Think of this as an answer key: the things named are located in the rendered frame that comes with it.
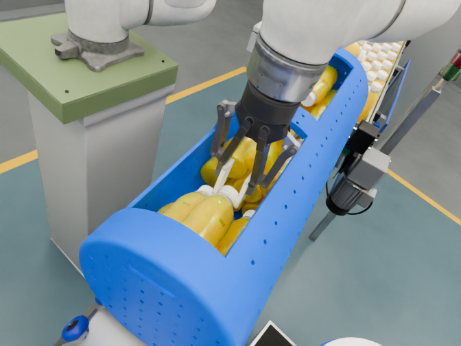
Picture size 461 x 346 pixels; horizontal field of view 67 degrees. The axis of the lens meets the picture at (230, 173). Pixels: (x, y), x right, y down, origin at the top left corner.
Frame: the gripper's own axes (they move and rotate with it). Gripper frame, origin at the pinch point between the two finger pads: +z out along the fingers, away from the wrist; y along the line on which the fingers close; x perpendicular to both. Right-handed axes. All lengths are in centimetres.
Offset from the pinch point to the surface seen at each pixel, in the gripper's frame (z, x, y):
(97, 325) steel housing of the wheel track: 26.4, -23.0, -7.9
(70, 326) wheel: 22.2, -26.6, -10.3
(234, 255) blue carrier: -2.8, -13.4, 6.8
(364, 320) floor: 120, 78, 79
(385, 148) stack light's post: 42, 107, 36
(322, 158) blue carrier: 0.5, 19.7, 10.9
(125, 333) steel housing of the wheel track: 26.5, -21.4, -2.9
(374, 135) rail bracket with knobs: 20, 72, 24
